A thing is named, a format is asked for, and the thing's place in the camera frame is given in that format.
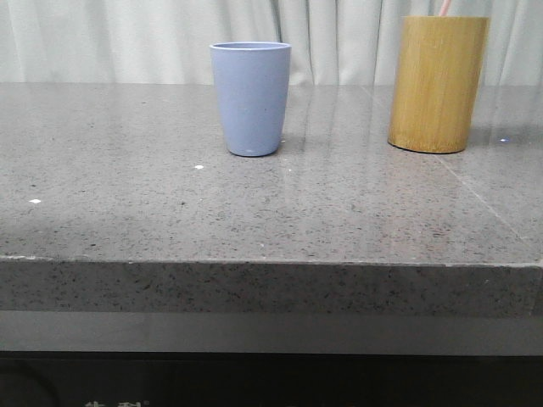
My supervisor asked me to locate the blue plastic cup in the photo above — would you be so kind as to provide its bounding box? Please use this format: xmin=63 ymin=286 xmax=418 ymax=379
xmin=210 ymin=42 xmax=292 ymax=157

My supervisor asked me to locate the bamboo cylindrical holder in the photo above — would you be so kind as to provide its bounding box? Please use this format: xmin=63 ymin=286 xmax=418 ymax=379
xmin=388 ymin=16 xmax=490 ymax=153

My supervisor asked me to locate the white curtain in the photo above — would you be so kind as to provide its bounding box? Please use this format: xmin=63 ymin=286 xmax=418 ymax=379
xmin=0 ymin=0 xmax=543 ymax=88

